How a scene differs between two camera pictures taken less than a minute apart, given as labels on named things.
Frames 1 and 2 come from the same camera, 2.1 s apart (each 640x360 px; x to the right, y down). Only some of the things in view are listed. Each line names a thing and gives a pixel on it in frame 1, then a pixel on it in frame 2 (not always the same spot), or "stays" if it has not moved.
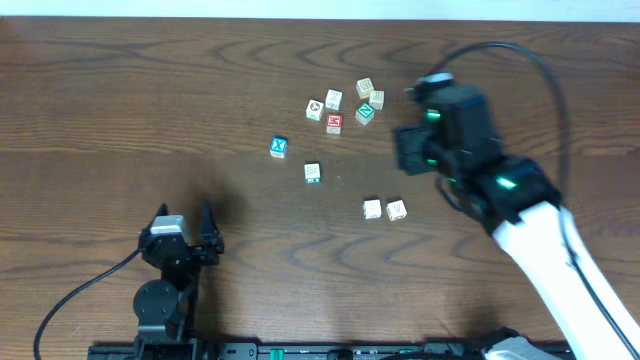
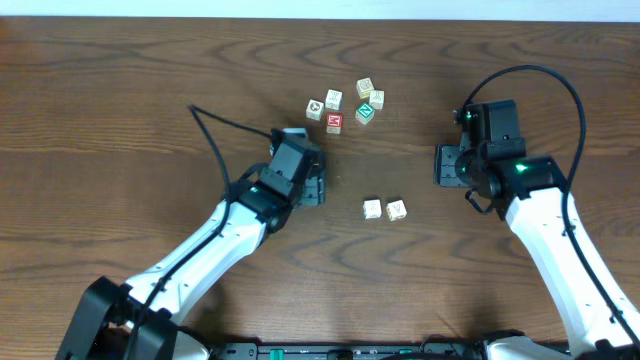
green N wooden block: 365,112 stays
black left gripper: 195,249 → 314,190
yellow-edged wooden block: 372,208 stays
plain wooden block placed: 396,209 stays
